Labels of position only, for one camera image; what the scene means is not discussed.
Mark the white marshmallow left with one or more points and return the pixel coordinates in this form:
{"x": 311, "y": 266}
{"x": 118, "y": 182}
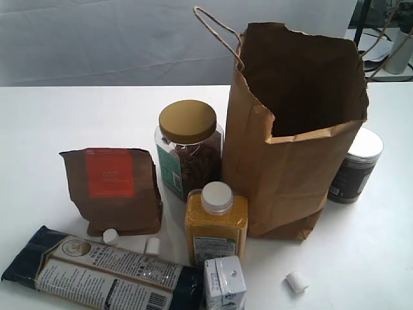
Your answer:
{"x": 110, "y": 237}

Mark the clear jar gold lid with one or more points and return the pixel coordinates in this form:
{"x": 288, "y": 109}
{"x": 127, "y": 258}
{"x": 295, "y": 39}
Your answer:
{"x": 189, "y": 143}

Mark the white marshmallow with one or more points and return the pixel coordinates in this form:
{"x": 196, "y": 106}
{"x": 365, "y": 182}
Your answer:
{"x": 296, "y": 282}
{"x": 110, "y": 237}
{"x": 153, "y": 246}

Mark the small white milk carton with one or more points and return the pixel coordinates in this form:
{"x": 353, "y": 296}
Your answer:
{"x": 225, "y": 286}

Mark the brown pouch with orange label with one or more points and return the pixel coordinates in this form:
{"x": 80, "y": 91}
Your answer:
{"x": 115, "y": 189}

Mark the yellow grain bottle white cap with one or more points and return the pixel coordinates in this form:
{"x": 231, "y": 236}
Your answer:
{"x": 216, "y": 222}

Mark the white cylinder in background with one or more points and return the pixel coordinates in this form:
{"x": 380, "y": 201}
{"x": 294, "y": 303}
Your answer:
{"x": 400, "y": 53}

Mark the dark noodle package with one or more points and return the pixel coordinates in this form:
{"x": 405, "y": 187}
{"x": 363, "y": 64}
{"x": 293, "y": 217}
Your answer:
{"x": 103, "y": 276}

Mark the black tripod stand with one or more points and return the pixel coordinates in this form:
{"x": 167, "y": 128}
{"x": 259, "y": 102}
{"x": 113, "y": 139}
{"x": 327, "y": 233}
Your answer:
{"x": 361, "y": 21}

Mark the dark can silver lid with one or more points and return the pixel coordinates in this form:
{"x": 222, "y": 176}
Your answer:
{"x": 356, "y": 168}

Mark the white marshmallow middle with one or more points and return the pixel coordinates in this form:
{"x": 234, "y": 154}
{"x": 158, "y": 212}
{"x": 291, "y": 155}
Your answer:
{"x": 153, "y": 246}

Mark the white marshmallow right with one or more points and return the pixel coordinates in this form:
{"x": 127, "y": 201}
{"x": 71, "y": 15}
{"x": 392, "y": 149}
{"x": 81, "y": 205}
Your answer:
{"x": 296, "y": 282}

